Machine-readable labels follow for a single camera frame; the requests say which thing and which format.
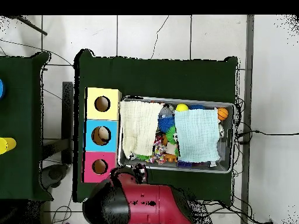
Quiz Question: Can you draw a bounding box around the light blue muslin cloth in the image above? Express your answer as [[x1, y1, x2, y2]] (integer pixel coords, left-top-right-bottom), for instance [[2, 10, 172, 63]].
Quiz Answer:
[[174, 108, 221, 163]]

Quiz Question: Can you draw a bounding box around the small orange toy animal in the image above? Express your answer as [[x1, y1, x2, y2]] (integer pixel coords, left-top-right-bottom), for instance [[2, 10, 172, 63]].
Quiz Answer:
[[163, 152, 178, 163]]

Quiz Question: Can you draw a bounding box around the yellow cylinder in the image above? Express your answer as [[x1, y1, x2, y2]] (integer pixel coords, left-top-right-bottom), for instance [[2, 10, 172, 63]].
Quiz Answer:
[[0, 136, 17, 155]]

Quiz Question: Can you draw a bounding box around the dark thin rod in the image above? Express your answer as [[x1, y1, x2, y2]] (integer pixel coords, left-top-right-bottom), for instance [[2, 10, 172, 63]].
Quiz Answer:
[[10, 15, 48, 36]]

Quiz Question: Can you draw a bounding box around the black power cable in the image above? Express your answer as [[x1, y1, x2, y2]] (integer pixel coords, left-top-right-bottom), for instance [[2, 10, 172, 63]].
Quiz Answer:
[[235, 129, 299, 141]]

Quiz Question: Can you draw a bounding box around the shallow wire mesh bin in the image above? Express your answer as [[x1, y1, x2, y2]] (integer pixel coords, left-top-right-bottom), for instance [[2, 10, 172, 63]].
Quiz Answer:
[[117, 95, 236, 174]]

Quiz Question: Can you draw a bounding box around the cream muslin cloth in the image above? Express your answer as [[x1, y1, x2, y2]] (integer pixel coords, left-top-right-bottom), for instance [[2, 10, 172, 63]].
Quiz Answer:
[[119, 100, 164, 160]]

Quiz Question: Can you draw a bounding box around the small orange basketball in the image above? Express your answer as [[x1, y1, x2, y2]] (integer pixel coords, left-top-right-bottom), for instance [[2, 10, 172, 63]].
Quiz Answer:
[[217, 107, 229, 121]]

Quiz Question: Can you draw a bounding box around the green spiky toy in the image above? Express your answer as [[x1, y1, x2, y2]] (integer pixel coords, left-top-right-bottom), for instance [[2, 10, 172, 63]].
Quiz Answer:
[[165, 125, 179, 145]]

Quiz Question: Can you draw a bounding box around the crumpled clear plastic bottle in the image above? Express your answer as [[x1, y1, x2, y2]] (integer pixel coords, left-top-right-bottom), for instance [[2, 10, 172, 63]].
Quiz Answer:
[[158, 103, 175, 118]]

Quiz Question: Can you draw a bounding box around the wooden box with three holes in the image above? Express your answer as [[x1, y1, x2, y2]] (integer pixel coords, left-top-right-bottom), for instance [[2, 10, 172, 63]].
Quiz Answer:
[[81, 87, 123, 184]]

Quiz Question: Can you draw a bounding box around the dark grey rounded base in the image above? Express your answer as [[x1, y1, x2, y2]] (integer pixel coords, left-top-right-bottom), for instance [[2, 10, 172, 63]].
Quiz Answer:
[[40, 163, 69, 190]]

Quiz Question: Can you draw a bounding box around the colourful crumpled fabric scrunchie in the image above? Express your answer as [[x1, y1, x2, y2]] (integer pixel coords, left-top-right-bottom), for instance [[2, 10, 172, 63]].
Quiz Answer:
[[147, 142, 168, 164]]

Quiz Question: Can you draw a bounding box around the yellow foam ball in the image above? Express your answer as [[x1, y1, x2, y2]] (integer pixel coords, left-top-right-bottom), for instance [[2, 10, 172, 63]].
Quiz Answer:
[[175, 103, 189, 113]]

